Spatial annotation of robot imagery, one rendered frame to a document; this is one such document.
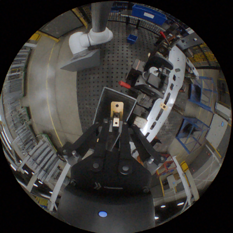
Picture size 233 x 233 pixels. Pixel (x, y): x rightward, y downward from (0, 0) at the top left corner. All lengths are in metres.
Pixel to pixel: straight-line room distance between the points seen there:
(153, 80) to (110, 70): 0.54
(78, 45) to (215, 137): 8.68
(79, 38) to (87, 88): 0.56
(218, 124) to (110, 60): 8.28
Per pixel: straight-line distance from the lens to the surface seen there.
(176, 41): 0.58
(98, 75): 0.78
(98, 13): 0.53
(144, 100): 0.38
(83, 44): 0.71
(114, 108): 0.21
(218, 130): 8.18
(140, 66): 0.39
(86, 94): 0.82
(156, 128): 0.59
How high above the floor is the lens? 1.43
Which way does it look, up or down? 67 degrees down
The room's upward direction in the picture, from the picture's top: 172 degrees counter-clockwise
